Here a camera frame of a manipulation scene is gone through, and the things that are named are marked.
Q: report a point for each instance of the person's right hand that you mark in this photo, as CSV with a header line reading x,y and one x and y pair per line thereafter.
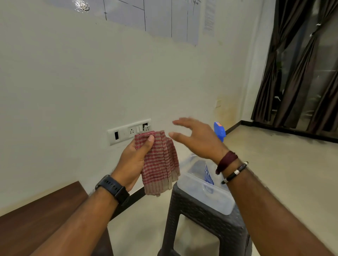
x,y
203,142

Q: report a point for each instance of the person's left hand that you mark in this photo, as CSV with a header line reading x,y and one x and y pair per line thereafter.
x,y
130,166

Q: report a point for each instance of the blue-trigger clear spray bottle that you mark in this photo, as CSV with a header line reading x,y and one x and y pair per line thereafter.
x,y
220,130

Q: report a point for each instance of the red checked cleaning cloth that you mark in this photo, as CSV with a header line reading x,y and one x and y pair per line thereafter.
x,y
161,163

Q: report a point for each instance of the brown wooden cabinet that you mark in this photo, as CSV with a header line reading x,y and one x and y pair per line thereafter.
x,y
39,219

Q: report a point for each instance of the person's left forearm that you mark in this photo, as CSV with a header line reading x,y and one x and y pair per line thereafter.
x,y
79,224

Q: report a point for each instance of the person's right forearm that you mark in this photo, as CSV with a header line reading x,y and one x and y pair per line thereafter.
x,y
269,216

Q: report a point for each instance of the black smartwatch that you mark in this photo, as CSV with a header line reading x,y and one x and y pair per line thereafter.
x,y
116,188

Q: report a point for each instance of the maroon thread wristband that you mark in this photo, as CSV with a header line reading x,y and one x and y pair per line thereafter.
x,y
227,161

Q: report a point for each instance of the clear plastic container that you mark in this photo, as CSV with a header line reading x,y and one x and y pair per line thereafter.
x,y
211,197

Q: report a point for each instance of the dark woven plastic stool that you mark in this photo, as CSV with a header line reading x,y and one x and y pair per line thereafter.
x,y
206,216

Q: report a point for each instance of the dark brown curtain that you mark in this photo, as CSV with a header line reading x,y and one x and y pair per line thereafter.
x,y
269,92

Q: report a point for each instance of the white paper notice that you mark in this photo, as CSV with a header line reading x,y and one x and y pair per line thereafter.
x,y
210,15

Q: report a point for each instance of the glass window door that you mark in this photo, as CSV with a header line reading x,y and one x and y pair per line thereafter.
x,y
324,66

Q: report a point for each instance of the wide white switch socket panel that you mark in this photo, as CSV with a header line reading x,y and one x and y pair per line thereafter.
x,y
124,133

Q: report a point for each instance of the white wall chart sheet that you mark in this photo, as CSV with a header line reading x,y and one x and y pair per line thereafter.
x,y
163,18

